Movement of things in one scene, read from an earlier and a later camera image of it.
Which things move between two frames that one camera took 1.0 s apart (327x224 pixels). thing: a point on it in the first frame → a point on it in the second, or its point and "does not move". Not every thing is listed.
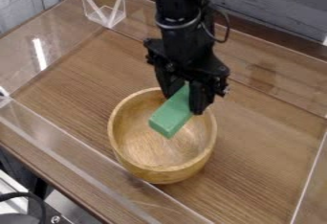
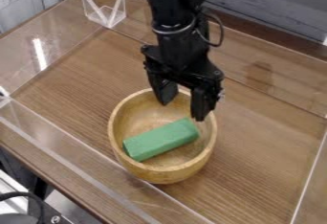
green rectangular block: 174,113 → 162,140
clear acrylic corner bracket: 105,15 does not move
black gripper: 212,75 does not move
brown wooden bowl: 149,155 does not move
